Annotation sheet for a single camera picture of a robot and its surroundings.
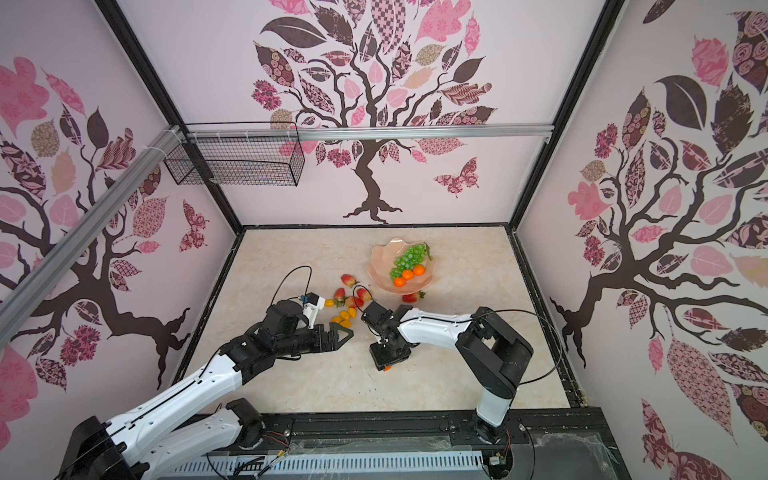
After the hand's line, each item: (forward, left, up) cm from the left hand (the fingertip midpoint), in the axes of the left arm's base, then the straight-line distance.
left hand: (342, 343), depth 76 cm
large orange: (+30, -23, -9) cm, 39 cm away
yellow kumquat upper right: (+15, 0, -11) cm, 19 cm away
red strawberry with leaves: (+20, +4, -10) cm, 23 cm away
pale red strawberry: (+19, +1, -11) cm, 22 cm away
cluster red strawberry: (+23, -3, -12) cm, 26 cm away
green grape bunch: (+33, -21, -4) cm, 39 cm away
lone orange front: (-5, -12, -5) cm, 14 cm away
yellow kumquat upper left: (+15, +2, -11) cm, 19 cm away
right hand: (-1, -10, -12) cm, 16 cm away
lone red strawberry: (+20, -20, -10) cm, 30 cm away
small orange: (+26, -16, -10) cm, 32 cm away
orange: (+29, -19, -10) cm, 36 cm away
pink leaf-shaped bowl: (+35, -10, -10) cm, 37 cm away
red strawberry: (+28, +2, -11) cm, 30 cm away
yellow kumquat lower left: (+13, +5, -11) cm, 17 cm away
